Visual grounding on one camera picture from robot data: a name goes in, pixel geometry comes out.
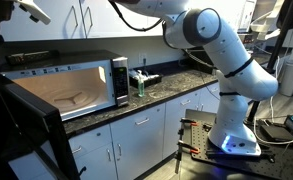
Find black microwave door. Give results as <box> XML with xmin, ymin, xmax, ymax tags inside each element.
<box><xmin>0</xmin><ymin>75</ymin><xmax>80</xmax><ymax>180</ymax></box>

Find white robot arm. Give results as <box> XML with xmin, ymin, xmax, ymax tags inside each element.
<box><xmin>111</xmin><ymin>0</ymin><xmax>278</xmax><ymax>156</ymax></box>

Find black microwave oven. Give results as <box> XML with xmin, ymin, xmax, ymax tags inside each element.
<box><xmin>0</xmin><ymin>50</ymin><xmax>129</xmax><ymax>120</ymax></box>

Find black power strip on microwave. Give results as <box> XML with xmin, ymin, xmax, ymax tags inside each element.
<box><xmin>5</xmin><ymin>50</ymin><xmax>59</xmax><ymax>65</ymax></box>

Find green hand sanitizer bottle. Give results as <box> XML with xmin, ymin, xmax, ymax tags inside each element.
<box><xmin>137</xmin><ymin>70</ymin><xmax>144</xmax><ymax>97</ymax></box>

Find black tray with items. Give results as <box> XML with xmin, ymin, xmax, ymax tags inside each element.
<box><xmin>129</xmin><ymin>69</ymin><xmax>162</xmax><ymax>88</ymax></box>

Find orange black clamp rear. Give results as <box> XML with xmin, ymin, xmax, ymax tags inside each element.
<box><xmin>180</xmin><ymin>117</ymin><xmax>198</xmax><ymax>126</ymax></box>

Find orange black clamp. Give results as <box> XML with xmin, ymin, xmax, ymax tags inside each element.
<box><xmin>177</xmin><ymin>140</ymin><xmax>200</xmax><ymax>154</ymax></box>
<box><xmin>180</xmin><ymin>117</ymin><xmax>198</xmax><ymax>126</ymax></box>

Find white lower cabinets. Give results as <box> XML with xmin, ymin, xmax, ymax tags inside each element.
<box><xmin>9</xmin><ymin>81</ymin><xmax>221</xmax><ymax>180</ymax></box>

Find white cabinets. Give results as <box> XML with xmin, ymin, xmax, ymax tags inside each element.
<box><xmin>0</xmin><ymin>0</ymin><xmax>258</xmax><ymax>42</ymax></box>
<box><xmin>9</xmin><ymin>81</ymin><xmax>221</xmax><ymax>180</ymax></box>

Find orange black clamp front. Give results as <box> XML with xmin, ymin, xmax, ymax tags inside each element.
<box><xmin>177</xmin><ymin>140</ymin><xmax>200</xmax><ymax>154</ymax></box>

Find white upper cabinets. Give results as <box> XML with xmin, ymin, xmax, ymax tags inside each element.
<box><xmin>0</xmin><ymin>0</ymin><xmax>258</xmax><ymax>42</ymax></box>

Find white trash can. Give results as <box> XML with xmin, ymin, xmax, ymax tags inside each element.
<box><xmin>279</xmin><ymin>59</ymin><xmax>293</xmax><ymax>97</ymax></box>

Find black box on floor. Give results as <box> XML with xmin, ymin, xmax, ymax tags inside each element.
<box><xmin>260</xmin><ymin>115</ymin><xmax>293</xmax><ymax>142</ymax></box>

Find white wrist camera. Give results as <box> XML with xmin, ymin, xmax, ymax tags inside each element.
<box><xmin>13</xmin><ymin>0</ymin><xmax>51</xmax><ymax>25</ymax></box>

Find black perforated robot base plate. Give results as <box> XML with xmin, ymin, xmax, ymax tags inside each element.
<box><xmin>180</xmin><ymin>109</ymin><xmax>293</xmax><ymax>180</ymax></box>

